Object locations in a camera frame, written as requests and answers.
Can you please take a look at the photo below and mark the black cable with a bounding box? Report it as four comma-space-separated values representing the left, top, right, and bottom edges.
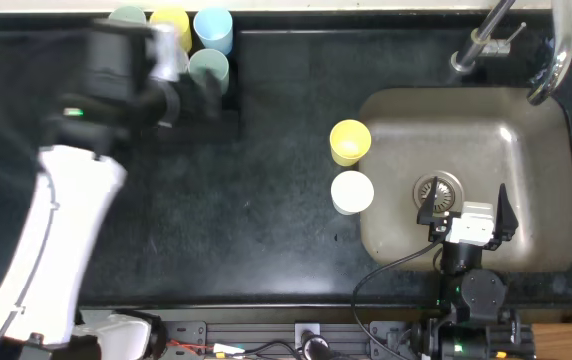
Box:
349, 227, 452, 360

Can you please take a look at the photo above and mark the black tray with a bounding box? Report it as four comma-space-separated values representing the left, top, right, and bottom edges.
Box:
185, 9, 241, 142

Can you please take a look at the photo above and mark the steel tap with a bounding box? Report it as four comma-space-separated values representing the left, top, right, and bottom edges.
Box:
448, 0, 572, 106

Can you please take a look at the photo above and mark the green cup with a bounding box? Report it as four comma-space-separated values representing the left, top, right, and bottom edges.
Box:
108, 4, 147, 25
188, 48, 231, 96

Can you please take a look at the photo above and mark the blue cup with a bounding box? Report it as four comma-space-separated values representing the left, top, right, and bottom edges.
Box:
192, 6, 234, 56

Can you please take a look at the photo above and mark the yellow cup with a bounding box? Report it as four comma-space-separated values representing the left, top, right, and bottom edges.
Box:
149, 6, 193, 54
329, 118, 373, 168

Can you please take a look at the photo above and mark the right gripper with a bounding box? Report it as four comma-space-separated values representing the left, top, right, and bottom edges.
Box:
416, 175, 520, 251

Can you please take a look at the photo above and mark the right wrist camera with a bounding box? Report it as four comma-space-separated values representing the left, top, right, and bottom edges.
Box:
446, 201, 496, 247

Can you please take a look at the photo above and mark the mounting rail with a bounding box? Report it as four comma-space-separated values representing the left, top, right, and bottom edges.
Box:
163, 319, 537, 360

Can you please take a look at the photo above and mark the white cup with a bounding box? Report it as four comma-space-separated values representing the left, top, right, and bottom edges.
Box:
330, 170, 375, 216

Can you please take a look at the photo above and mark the steel sink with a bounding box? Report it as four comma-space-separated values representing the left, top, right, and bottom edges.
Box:
357, 87, 572, 274

